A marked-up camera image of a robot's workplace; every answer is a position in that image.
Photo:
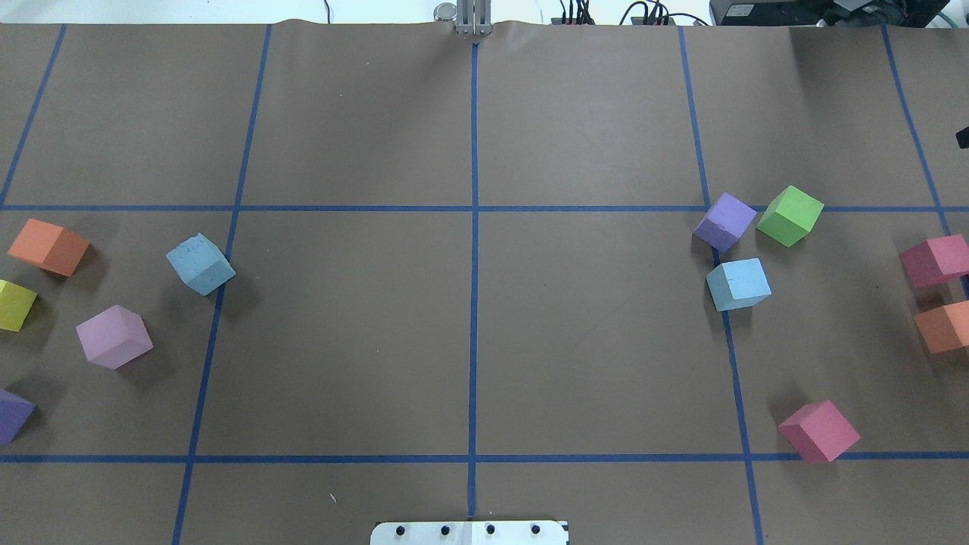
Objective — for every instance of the yellow foam block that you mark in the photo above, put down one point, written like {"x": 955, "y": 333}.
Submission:
{"x": 16, "y": 304}

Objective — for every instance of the magenta foam block near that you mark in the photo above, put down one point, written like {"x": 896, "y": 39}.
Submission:
{"x": 819, "y": 432}

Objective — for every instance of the light pink foam block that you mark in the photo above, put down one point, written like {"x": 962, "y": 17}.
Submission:
{"x": 114, "y": 337}

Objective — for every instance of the aluminium frame post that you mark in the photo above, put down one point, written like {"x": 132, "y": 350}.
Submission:
{"x": 473, "y": 17}

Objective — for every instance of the green foam block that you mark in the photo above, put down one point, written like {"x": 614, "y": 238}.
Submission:
{"x": 790, "y": 217}

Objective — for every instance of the purple foam block left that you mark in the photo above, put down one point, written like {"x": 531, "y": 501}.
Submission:
{"x": 15, "y": 411}

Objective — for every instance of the magenta foam block far right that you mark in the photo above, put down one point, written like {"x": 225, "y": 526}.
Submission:
{"x": 936, "y": 261}

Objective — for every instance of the blue foam block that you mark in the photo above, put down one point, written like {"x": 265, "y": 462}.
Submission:
{"x": 200, "y": 264}
{"x": 738, "y": 284}

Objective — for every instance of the purple foam block right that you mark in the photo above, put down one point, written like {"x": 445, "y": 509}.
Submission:
{"x": 725, "y": 223}

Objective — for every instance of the orange foam block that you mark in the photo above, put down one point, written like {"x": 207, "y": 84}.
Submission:
{"x": 49, "y": 247}
{"x": 945, "y": 328}

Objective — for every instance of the magenta foam block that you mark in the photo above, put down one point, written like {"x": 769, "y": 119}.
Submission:
{"x": 819, "y": 432}
{"x": 936, "y": 261}

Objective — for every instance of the orange foam block right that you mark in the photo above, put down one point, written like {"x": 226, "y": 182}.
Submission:
{"x": 945, "y": 328}

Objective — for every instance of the purple foam block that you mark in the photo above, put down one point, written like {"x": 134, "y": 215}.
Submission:
{"x": 725, "y": 223}
{"x": 15, "y": 411}

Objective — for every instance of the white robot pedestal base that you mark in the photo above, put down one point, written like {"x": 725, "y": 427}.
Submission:
{"x": 472, "y": 532}

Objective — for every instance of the small metal cylinder weight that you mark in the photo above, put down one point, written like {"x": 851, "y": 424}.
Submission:
{"x": 445, "y": 12}

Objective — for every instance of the orange foam block left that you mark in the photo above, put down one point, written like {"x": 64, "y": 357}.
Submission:
{"x": 49, "y": 247}

